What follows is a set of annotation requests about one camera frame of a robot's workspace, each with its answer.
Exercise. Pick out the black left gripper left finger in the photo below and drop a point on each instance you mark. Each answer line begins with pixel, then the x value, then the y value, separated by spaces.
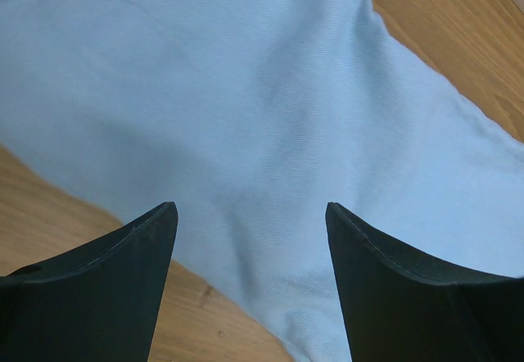
pixel 97 302

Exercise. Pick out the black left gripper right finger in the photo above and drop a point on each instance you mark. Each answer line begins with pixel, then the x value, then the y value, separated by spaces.
pixel 401 304

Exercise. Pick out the light blue trousers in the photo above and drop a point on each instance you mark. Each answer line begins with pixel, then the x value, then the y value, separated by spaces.
pixel 251 116

